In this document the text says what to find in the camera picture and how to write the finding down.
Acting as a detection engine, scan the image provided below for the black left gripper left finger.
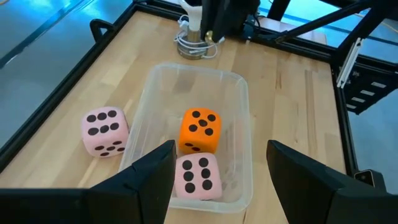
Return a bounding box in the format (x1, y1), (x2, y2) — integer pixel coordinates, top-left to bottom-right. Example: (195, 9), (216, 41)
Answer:
(88, 139), (178, 224)

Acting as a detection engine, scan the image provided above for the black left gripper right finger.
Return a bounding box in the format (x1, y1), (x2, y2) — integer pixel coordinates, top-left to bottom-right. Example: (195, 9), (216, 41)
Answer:
(266, 139), (346, 224)

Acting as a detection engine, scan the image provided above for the pink foam die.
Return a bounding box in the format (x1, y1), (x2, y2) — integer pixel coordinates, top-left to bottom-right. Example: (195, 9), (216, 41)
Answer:
(81, 106), (130, 158)
(174, 152), (223, 201)

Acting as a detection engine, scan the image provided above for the orange foam die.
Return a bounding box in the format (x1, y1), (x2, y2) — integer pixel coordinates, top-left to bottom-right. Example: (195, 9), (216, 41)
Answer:
(178, 108), (223, 156)

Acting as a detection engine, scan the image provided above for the clear plastic bin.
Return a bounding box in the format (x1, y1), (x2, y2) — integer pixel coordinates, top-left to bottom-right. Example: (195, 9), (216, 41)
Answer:
(118, 62), (254, 214)

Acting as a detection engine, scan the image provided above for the black rack with white labels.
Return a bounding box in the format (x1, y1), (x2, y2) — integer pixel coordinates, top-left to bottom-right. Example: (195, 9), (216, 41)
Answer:
(340, 70), (398, 116)

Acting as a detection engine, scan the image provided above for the black diagonal strut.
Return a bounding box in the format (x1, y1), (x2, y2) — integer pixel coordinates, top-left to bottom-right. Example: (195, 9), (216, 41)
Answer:
(275, 0), (379, 44)

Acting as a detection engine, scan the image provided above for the small black camera box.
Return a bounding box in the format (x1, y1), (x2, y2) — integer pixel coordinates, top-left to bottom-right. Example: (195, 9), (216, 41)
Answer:
(353, 169), (387, 191)

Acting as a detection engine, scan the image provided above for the black metal table frame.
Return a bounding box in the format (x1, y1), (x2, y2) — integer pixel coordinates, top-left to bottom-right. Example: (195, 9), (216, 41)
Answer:
(0, 0), (360, 177)

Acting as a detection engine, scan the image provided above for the white metal bracket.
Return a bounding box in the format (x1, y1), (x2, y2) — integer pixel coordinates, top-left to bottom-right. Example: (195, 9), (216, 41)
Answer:
(336, 37), (364, 89)

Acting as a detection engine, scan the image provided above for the white cable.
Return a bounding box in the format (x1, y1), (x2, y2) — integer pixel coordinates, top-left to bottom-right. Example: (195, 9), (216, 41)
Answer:
(173, 14), (225, 60)

